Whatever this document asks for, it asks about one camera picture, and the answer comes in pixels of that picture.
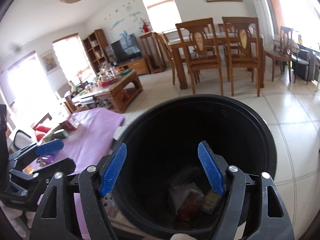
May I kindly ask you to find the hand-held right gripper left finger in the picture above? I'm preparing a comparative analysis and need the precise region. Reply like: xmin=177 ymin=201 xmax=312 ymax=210
xmin=29 ymin=143 xmax=127 ymax=240

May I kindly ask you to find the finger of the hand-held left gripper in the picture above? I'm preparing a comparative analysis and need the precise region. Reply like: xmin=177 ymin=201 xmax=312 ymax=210
xmin=9 ymin=139 xmax=65 ymax=170
xmin=10 ymin=158 xmax=76 ymax=180

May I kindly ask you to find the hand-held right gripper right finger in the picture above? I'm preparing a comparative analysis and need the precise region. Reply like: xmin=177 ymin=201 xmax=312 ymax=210
xmin=197 ymin=141 xmax=295 ymax=240

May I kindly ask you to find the red snack packet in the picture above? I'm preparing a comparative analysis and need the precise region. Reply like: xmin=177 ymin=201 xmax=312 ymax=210
xmin=179 ymin=192 xmax=205 ymax=222

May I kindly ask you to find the small framed flower picture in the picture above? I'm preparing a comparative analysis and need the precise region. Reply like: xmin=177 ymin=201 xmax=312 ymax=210
xmin=40 ymin=50 xmax=59 ymax=75

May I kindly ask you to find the red patterned small box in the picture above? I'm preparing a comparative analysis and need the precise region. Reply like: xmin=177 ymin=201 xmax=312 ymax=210
xmin=61 ymin=115 xmax=80 ymax=130

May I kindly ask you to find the red cushion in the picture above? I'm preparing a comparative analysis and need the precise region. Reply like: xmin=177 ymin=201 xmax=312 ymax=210
xmin=34 ymin=124 xmax=53 ymax=140

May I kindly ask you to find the white standing air conditioner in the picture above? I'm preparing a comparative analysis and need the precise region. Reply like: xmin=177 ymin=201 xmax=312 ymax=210
xmin=251 ymin=0 xmax=275 ymax=49

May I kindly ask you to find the wooden coffee table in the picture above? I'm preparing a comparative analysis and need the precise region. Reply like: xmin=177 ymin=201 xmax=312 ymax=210
xmin=66 ymin=71 xmax=144 ymax=114

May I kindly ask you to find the person's left forearm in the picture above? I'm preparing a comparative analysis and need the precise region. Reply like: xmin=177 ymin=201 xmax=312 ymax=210
xmin=0 ymin=201 xmax=38 ymax=240

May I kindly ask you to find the wooden television cabinet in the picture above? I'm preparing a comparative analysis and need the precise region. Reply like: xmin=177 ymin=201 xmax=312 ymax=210
xmin=116 ymin=57 xmax=152 ymax=75

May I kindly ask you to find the pile of small household items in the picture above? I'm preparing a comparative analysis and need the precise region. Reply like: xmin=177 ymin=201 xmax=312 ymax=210
xmin=71 ymin=66 xmax=135 ymax=98

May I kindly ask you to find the grey armchair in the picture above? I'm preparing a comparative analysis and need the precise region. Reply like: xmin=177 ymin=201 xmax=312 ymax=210
xmin=291 ymin=42 xmax=320 ymax=83

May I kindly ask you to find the tall wooden side stand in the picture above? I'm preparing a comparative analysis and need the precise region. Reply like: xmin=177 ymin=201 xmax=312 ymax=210
xmin=139 ymin=32 xmax=167 ymax=74

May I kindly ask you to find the yellow green small box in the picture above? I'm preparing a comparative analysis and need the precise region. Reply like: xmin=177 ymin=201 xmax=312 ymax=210
xmin=201 ymin=190 xmax=220 ymax=214

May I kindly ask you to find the white packet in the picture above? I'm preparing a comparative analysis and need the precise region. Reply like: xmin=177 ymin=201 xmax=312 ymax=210
xmin=169 ymin=182 xmax=204 ymax=215

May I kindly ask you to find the wooden dining table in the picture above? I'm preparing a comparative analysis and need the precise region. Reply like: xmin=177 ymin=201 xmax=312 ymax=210
xmin=162 ymin=32 xmax=265 ymax=89

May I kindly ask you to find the black television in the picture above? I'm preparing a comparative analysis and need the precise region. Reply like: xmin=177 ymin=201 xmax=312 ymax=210
xmin=111 ymin=33 xmax=142 ymax=64

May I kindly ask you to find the purple cloth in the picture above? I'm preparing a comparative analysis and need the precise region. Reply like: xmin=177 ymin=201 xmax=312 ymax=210
xmin=37 ymin=108 xmax=125 ymax=240

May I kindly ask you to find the white chair with black trim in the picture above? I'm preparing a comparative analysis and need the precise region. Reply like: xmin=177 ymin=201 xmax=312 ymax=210
xmin=12 ymin=129 xmax=38 ymax=153

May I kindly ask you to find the blue wall decal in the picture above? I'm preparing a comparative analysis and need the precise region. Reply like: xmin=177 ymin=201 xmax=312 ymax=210
xmin=109 ymin=0 xmax=141 ymax=37

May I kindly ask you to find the wooden bookshelf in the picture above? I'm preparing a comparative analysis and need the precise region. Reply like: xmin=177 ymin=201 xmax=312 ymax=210
xmin=82 ymin=29 xmax=112 ymax=70

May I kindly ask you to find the black trash bin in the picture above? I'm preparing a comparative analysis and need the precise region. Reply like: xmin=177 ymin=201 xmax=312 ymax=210
xmin=112 ymin=94 xmax=277 ymax=239

